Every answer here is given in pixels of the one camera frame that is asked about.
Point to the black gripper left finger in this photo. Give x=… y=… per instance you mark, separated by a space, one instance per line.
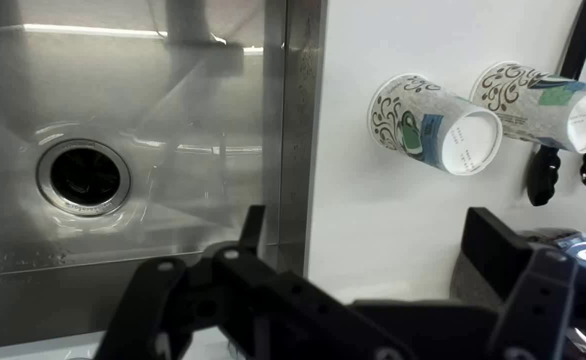
x=252 y=313

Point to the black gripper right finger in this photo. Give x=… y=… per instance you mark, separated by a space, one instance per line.
x=544 y=306

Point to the patterned paper cup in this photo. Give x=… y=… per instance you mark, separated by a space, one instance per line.
x=539 y=106
x=424 y=127

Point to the black kitchen tongs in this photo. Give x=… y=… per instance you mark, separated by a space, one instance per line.
x=543 y=177

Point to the stainless steel sink basin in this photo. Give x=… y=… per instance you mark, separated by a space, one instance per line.
x=173 y=167

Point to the round metal sink drain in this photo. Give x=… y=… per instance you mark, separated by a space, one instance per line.
x=84 y=177

